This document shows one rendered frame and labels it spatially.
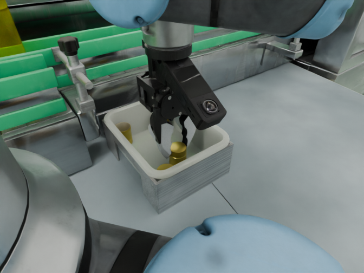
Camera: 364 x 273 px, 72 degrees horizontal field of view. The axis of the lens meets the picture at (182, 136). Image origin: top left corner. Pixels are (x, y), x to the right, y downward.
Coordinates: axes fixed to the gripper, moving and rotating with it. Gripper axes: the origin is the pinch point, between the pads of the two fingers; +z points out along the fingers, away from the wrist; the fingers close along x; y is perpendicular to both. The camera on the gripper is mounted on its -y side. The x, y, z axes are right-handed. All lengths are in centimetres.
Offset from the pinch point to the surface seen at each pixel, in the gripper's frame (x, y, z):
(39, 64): 16.0, 20.4, -14.5
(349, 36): -72, 6, -7
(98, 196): 16.0, 3.1, 5.5
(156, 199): 8.9, -6.6, 1.5
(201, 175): -0.6, -6.8, 1.6
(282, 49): -50, 15, -5
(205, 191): -0.9, -7.6, 5.5
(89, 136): 12.9, 11.2, -2.3
